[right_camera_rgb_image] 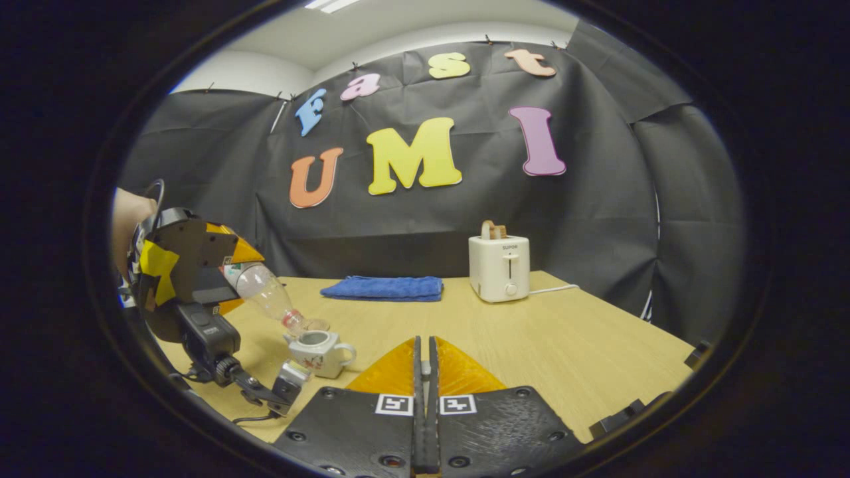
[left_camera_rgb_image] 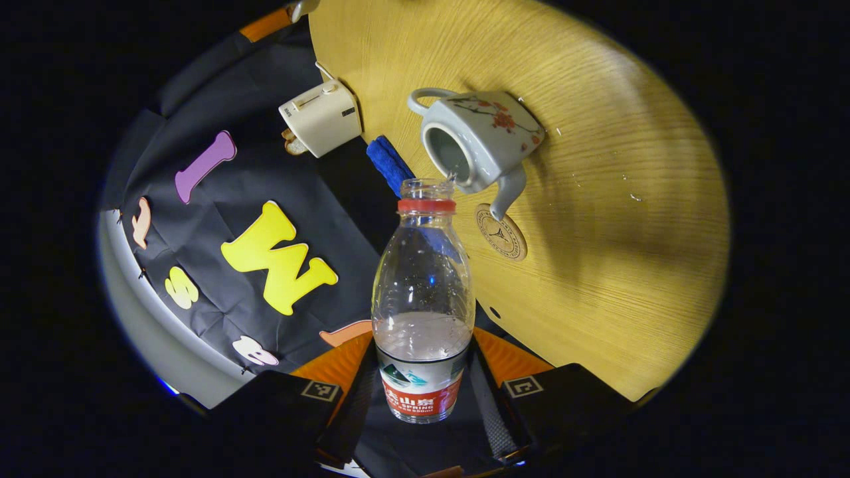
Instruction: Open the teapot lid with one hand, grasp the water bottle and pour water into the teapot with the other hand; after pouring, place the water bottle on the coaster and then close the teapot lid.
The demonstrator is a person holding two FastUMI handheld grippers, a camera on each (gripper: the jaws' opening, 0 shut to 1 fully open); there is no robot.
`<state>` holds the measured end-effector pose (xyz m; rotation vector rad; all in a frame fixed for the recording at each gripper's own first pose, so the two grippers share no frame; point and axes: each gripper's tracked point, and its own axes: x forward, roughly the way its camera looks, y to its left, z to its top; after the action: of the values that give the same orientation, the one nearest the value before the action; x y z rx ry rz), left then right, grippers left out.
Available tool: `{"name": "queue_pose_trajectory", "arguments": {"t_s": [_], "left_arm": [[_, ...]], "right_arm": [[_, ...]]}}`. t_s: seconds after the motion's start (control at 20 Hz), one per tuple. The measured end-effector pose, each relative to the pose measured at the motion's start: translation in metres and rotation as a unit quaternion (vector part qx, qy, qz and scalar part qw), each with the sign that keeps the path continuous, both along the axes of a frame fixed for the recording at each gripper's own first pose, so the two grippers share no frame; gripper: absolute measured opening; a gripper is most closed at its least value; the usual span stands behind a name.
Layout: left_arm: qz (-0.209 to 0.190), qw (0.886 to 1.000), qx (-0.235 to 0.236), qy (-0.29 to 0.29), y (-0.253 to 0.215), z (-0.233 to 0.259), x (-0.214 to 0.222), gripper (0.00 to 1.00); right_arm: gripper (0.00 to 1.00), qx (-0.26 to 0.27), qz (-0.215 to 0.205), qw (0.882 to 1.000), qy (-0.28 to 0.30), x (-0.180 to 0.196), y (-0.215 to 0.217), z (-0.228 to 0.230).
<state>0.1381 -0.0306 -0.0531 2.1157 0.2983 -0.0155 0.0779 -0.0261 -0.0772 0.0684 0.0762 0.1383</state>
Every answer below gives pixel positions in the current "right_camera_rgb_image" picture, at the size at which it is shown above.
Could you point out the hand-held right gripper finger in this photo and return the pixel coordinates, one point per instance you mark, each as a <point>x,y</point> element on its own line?
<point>419,425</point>
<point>433,425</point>

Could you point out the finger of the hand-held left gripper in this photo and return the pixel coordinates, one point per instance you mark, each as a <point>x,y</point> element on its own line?
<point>226,302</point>
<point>246,252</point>

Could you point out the clear plastic water bottle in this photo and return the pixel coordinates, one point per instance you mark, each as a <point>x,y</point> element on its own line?
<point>265,292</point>

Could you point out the folded blue towel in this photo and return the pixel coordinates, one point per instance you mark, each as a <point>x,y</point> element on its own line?
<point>385,289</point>

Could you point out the black backdrop cloth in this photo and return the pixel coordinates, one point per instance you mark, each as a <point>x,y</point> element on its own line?
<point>398,226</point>

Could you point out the white toaster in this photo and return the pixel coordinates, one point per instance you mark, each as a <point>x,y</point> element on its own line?
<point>498,272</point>

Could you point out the black table edge fixture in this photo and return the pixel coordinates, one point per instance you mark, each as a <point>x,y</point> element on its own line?
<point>697,355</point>
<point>624,415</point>

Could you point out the toasted bread slice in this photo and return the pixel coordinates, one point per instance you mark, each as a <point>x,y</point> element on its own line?
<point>498,232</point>

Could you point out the ceiling light panel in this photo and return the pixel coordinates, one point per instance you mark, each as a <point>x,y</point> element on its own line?
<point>332,5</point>

